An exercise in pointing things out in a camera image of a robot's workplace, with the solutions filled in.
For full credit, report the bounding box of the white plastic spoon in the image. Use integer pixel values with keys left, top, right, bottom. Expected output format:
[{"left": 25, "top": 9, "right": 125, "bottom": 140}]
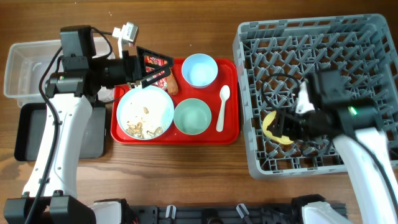
[{"left": 216, "top": 85, "right": 231, "bottom": 132}]

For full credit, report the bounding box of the grey dishwasher rack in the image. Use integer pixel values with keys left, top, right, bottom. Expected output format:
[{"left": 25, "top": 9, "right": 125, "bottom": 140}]
[{"left": 233, "top": 14, "right": 397, "bottom": 179}]

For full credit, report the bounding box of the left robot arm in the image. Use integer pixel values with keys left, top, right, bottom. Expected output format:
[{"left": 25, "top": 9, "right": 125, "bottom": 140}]
[{"left": 4, "top": 25, "right": 174, "bottom": 223}]

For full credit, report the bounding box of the red serving tray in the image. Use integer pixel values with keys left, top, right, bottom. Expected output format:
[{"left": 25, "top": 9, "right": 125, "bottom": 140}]
[{"left": 109, "top": 58, "right": 239, "bottom": 145}]

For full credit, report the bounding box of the green bowl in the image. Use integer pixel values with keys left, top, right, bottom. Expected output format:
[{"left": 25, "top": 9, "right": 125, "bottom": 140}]
[{"left": 174, "top": 98, "right": 212, "bottom": 136}]

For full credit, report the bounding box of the yellow cup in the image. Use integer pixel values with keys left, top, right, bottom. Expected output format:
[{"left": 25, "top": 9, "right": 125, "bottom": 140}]
[{"left": 262, "top": 110, "right": 295, "bottom": 146}]

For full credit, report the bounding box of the clear plastic bin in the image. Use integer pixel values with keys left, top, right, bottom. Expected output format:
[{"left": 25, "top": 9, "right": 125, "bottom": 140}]
[{"left": 3, "top": 37, "right": 116, "bottom": 108}]

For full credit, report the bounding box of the light blue bowl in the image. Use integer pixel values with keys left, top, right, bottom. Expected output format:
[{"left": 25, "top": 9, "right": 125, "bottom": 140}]
[{"left": 181, "top": 54, "right": 218, "bottom": 88}]

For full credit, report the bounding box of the black tray bin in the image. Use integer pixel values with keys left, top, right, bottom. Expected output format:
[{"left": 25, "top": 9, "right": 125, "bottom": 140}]
[{"left": 14, "top": 103, "right": 107, "bottom": 161}]

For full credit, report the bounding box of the red snack wrapper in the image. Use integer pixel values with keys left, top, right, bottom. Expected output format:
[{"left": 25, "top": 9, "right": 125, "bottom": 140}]
[{"left": 145, "top": 55, "right": 169, "bottom": 91}]

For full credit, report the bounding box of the orange carrot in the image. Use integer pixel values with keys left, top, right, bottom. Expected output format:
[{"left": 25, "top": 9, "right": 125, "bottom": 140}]
[{"left": 166, "top": 72, "right": 178, "bottom": 95}]

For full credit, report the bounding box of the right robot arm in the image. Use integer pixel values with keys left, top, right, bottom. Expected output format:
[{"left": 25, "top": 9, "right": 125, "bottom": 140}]
[{"left": 265, "top": 70, "right": 397, "bottom": 223}]

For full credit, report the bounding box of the light blue plate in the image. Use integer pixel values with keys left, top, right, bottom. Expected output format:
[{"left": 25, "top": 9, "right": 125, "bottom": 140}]
[{"left": 116, "top": 86, "right": 175, "bottom": 141}]

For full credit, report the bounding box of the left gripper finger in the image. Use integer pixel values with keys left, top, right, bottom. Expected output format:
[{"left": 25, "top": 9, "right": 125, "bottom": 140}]
[
  {"left": 136, "top": 46, "right": 174, "bottom": 67},
  {"left": 127, "top": 66, "right": 171, "bottom": 90}
]

